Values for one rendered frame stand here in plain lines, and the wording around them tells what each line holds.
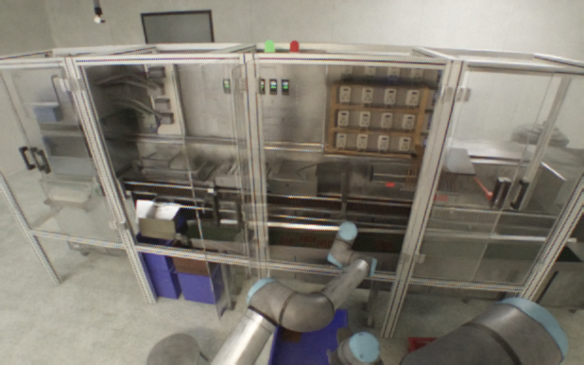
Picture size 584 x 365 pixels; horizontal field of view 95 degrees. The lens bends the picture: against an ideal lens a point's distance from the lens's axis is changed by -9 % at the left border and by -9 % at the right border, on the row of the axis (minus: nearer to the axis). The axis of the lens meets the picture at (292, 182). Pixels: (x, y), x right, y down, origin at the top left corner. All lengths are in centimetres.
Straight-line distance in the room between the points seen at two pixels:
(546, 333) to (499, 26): 466
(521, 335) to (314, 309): 59
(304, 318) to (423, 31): 424
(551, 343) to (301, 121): 167
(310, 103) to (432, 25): 310
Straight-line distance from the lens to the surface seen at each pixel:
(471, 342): 52
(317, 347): 195
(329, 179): 201
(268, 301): 99
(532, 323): 58
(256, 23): 474
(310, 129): 196
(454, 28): 482
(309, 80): 188
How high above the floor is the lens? 189
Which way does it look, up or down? 29 degrees down
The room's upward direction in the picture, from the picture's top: straight up
